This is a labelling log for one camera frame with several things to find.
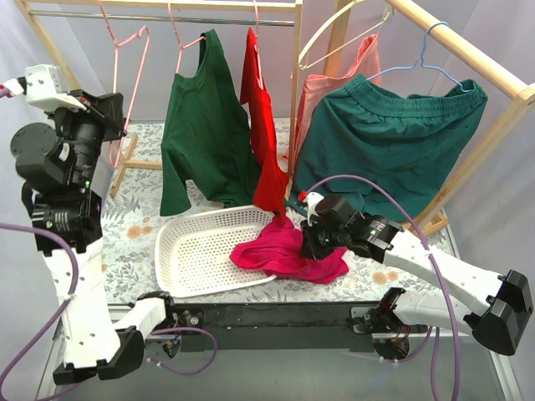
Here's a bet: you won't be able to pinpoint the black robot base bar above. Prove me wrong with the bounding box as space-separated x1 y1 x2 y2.
141 302 423 363

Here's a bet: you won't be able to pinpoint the pink hanger under red shirt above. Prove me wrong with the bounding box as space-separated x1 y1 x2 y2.
252 0 265 89

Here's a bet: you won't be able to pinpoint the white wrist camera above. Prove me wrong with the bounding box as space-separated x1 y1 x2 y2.
298 191 324 226
1 64 87 113

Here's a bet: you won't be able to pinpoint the magenta t shirt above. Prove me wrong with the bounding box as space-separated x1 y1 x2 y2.
230 215 349 285

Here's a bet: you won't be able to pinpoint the red t shirt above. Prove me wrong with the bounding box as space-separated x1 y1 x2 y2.
240 29 288 216

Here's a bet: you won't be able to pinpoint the wooden clothes rack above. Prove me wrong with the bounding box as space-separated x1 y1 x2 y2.
12 0 304 197
344 1 534 235

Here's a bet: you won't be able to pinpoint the floral table cloth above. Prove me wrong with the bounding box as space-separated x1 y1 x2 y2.
98 117 463 304

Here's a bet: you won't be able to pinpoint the blue wire hanger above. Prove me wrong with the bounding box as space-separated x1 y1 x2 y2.
365 21 476 93

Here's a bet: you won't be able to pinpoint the white perforated plastic basket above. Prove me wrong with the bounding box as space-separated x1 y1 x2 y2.
155 206 275 298

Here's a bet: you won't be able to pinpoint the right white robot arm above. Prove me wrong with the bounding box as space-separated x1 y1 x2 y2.
299 192 533 356

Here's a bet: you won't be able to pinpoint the salmon pink garment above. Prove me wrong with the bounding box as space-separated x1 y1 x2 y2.
292 34 380 159

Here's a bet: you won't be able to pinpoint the teal green shorts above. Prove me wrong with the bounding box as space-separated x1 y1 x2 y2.
290 74 487 222

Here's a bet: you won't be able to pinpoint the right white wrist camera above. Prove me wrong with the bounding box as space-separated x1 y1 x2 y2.
298 191 324 226

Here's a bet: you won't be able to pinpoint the pink hanger under green shirt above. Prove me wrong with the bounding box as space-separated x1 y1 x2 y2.
166 2 208 74

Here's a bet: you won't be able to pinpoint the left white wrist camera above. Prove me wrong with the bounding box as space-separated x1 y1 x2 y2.
1 64 87 113

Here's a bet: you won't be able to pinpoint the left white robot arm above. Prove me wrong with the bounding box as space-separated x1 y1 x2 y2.
10 89 178 385

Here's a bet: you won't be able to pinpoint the dark green t shirt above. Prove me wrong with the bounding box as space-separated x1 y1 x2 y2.
160 30 261 216

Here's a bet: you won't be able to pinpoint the cream wooden hanger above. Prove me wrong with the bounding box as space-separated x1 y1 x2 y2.
290 0 396 79

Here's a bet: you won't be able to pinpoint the left wooden clothes rack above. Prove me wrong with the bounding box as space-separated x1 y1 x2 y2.
12 0 304 197

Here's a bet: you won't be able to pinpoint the pink wire hanger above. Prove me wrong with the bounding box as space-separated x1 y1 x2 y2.
98 0 151 168

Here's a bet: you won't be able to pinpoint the right wooden clothes rack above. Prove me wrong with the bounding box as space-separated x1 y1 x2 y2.
344 1 534 235

